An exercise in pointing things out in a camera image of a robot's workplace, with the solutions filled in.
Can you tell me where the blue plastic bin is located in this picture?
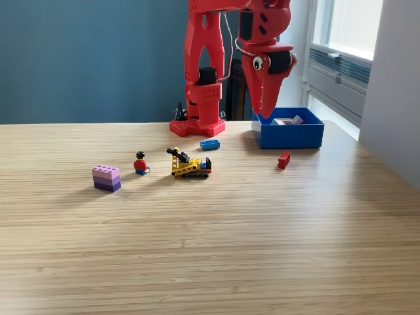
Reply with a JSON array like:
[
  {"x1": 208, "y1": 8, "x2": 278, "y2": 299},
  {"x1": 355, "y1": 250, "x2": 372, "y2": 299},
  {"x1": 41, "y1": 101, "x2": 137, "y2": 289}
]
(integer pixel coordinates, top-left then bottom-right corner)
[{"x1": 251, "y1": 106, "x2": 326, "y2": 150}]

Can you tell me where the pink and purple brick stack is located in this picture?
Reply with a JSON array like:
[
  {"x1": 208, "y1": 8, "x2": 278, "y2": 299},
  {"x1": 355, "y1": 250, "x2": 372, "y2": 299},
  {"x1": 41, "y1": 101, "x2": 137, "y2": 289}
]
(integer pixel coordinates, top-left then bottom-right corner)
[{"x1": 91, "y1": 164, "x2": 122, "y2": 194}]

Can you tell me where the toy figure red shirt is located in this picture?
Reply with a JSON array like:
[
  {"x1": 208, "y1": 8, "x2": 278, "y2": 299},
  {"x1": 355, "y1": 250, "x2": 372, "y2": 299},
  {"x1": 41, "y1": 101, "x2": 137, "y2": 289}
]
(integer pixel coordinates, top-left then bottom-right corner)
[{"x1": 133, "y1": 150, "x2": 151, "y2": 177}]

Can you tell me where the grey window vent grille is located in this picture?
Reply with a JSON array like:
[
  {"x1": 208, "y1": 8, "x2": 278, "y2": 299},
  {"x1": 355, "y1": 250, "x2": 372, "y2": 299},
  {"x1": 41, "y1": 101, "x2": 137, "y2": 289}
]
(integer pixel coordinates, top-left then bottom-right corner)
[{"x1": 308, "y1": 45, "x2": 371, "y2": 88}]

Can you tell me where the flat blue building brick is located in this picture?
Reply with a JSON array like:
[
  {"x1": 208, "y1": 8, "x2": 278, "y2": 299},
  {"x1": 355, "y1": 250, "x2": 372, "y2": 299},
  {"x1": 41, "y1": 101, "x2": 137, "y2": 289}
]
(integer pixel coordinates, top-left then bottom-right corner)
[{"x1": 199, "y1": 139, "x2": 221, "y2": 152}]

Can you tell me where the small yellow toy digger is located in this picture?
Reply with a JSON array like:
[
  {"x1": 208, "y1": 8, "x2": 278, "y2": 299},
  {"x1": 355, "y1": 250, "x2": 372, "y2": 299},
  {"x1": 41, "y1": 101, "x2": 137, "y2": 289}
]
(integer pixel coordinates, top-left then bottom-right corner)
[{"x1": 165, "y1": 146, "x2": 213, "y2": 180}]

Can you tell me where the black chair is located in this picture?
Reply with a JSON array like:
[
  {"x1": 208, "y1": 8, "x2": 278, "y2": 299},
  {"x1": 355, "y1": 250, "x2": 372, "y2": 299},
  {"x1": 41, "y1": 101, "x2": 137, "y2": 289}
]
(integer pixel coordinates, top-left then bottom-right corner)
[{"x1": 225, "y1": 58, "x2": 253, "y2": 121}]

